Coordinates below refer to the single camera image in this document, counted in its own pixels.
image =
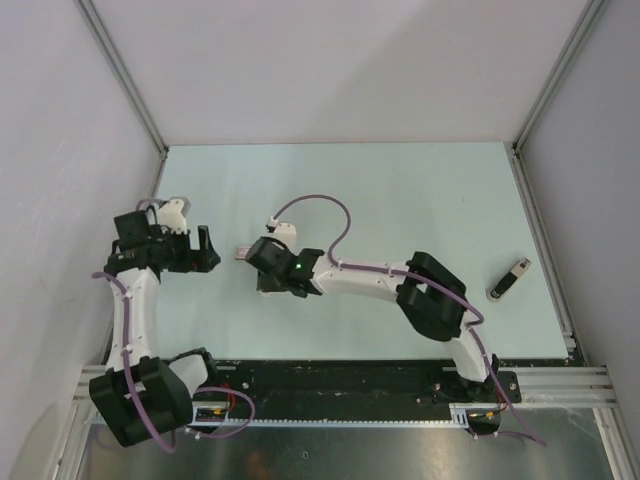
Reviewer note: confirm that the red white staple box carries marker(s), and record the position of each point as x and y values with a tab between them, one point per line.
244	253

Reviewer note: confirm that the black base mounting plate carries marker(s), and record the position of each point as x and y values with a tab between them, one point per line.
215	411

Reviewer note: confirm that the aluminium frame rail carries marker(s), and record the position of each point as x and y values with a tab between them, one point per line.
425	380

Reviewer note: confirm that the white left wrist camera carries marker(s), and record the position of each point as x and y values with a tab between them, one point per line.
172	215

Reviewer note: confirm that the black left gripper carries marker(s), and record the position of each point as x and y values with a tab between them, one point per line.
200	260

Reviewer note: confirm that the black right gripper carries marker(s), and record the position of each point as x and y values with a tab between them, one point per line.
265	283

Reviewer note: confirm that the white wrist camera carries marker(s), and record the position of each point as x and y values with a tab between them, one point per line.
284	232
172	215

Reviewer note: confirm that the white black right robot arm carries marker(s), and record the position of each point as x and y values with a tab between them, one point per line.
432	298

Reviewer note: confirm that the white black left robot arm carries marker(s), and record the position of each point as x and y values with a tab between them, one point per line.
141	395

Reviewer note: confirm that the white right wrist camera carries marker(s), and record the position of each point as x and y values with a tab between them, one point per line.
284	232

